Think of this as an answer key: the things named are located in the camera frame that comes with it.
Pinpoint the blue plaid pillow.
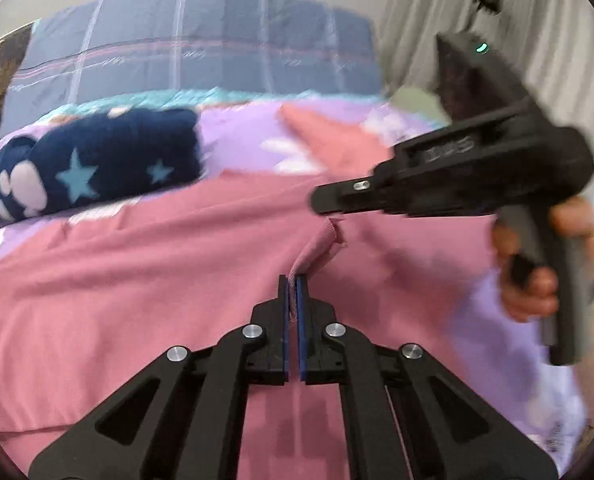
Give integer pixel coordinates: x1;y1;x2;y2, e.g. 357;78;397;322
1;0;384;137

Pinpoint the salmon cloth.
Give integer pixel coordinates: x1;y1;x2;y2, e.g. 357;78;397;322
278;102;394;173

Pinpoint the beige curtain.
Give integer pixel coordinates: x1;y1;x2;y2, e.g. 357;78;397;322
377;0;594;273

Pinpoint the purple floral bedsheet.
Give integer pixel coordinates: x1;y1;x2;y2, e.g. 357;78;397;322
0;87;589;463

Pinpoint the navy star-print fleece garment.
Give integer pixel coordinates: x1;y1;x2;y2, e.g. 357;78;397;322
0;107;204;222

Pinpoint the pink garment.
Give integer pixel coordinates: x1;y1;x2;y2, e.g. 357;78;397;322
0;169;545;480

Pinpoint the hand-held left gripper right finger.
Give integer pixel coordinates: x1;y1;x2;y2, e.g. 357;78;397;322
297;274;560;480

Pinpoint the person's right hand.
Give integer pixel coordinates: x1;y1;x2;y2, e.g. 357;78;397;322
494;196;594;322

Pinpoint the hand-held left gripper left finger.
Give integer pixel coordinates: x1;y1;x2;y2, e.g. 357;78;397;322
28;275;290;480

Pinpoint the light green cloth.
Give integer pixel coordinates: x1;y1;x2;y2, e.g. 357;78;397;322
391;85;449;125

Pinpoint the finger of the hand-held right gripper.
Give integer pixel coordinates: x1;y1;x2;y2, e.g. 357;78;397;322
311;177;393;216

